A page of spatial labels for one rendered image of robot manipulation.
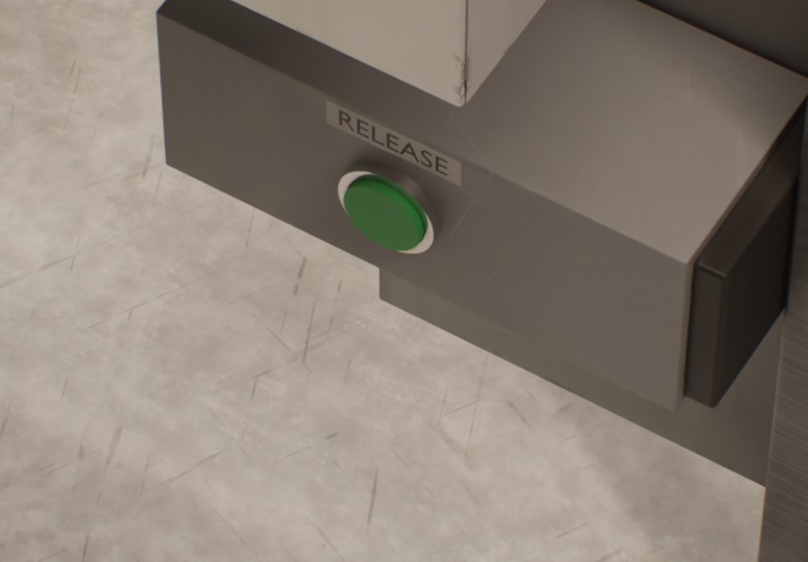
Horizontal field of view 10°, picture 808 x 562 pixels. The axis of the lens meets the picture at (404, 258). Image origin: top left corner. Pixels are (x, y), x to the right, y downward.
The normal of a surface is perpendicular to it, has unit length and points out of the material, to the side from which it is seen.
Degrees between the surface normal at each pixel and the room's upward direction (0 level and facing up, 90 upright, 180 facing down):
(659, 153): 0
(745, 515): 0
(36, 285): 0
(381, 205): 90
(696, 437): 90
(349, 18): 90
